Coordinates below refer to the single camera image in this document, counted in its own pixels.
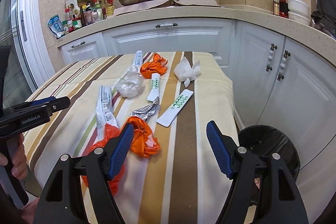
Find white blue milk powder sachet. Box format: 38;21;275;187
131;51;143;73

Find orange wrapper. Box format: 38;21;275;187
140;53;167;79
124;116;161;158

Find spice rack with bottles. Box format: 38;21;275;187
63;0;106;34

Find cabinet door handle left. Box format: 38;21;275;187
265;43;277;72

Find orange plastic bag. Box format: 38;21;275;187
81;123;127;197

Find silver foil wrapper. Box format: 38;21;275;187
129;97;159;121

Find striped tablecloth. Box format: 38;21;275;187
24;52;238;223

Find drawer handle left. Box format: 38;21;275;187
71;42;85;49

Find dark oil bottle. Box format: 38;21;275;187
273;0;280;16

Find red packages behind bottle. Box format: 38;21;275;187
280;0;289;18

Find clear plastic bag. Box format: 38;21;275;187
116;65;143;98

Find beige stove cover cloth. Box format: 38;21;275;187
113;0;221;16

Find yellow cooking oil bottle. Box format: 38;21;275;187
104;0;114;16

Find drawer handle centre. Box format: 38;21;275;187
155;23;178;28

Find cabinet door handle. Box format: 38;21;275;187
277;50;291;81
265;43;277;72

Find white green sachet small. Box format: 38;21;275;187
147;73;160;102

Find white stacked bowls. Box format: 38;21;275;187
287;0;311;26

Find white tissue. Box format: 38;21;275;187
174;57;201;88

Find cabinet door handle right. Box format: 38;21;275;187
277;50;291;81

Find black trash bin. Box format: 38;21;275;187
238;124;301;180

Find blue white snack bag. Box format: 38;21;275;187
48;15;64;39

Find person's left hand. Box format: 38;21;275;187
0;134;40;224

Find drawer handle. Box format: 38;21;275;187
71;42;85;49
155;23;178;28

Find white grey printed sachet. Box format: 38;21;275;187
96;85;118;141

